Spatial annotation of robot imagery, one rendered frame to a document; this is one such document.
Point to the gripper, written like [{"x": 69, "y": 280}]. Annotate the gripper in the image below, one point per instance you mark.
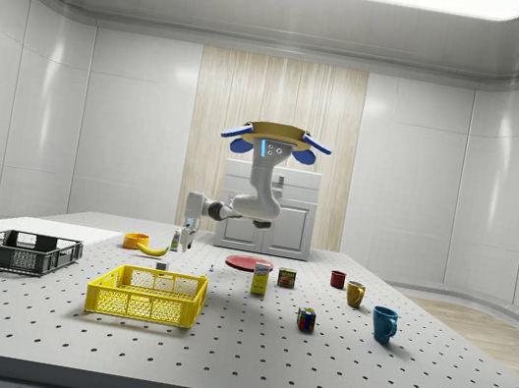
[{"x": 189, "y": 232}]

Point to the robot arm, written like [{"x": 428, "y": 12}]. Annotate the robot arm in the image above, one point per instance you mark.
[{"x": 260, "y": 189}]

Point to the small white bottle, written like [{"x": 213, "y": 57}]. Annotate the small white bottle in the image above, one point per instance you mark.
[{"x": 175, "y": 242}]

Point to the banana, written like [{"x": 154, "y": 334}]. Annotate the banana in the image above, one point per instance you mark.
[{"x": 152, "y": 251}]

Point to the bolt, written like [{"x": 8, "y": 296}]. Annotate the bolt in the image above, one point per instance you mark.
[{"x": 210, "y": 268}]

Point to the grey cube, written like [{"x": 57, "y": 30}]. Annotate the grey cube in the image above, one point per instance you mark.
[{"x": 161, "y": 266}]

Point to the yellow bowl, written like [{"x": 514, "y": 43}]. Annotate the yellow bowl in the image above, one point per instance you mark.
[{"x": 132, "y": 241}]

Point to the red plate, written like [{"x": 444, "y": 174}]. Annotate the red plate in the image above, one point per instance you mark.
[{"x": 243, "y": 263}]

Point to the yellow and white box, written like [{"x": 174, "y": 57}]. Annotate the yellow and white box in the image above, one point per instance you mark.
[{"x": 260, "y": 281}]

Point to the yellow basket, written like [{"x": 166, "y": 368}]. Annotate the yellow basket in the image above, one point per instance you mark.
[{"x": 141, "y": 306}]

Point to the white cabinet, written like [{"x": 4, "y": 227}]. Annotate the white cabinet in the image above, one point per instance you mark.
[{"x": 293, "y": 229}]

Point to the flat-sided can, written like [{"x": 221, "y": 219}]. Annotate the flat-sided can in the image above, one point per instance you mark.
[{"x": 286, "y": 278}]

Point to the puzzle cube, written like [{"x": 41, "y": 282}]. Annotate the puzzle cube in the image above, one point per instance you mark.
[{"x": 306, "y": 320}]

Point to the red mug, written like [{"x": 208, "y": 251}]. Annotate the red mug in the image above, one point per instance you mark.
[{"x": 337, "y": 279}]

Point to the yellow mug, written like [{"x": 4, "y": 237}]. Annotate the yellow mug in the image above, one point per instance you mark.
[{"x": 353, "y": 294}]

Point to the dark grey basket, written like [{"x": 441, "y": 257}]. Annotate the dark grey basket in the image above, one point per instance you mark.
[{"x": 0, "y": 256}]

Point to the blue mug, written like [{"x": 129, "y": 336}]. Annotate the blue mug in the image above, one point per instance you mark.
[{"x": 382, "y": 324}]

